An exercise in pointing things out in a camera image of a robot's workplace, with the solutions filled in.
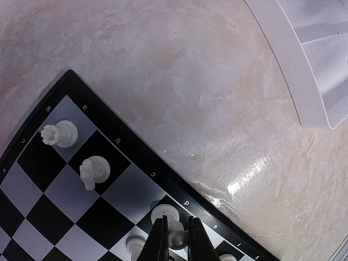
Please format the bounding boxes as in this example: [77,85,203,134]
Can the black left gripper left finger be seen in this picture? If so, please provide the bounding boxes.
[137,215,169,261]

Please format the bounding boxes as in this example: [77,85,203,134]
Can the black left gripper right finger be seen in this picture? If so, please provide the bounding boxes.
[188,216,220,261]

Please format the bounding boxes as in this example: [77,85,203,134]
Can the white chess pawn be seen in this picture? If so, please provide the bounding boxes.
[151,204,180,225]
[126,237,146,261]

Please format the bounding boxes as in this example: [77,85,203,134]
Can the white chess knight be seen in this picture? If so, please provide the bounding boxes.
[79,156,111,191]

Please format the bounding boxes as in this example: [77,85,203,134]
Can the black and grey chessboard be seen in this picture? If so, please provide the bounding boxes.
[1,70,275,260]

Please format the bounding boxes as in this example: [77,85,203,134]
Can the white chess rook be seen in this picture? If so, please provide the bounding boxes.
[40,120,79,148]

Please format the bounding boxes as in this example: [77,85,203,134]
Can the white plastic tray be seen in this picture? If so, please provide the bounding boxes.
[246,1,347,129]

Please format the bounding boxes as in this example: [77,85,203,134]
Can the white chess bishop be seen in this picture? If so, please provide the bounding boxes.
[168,220,188,250]

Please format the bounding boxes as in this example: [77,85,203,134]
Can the white chess piece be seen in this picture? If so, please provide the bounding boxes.
[219,253,237,261]

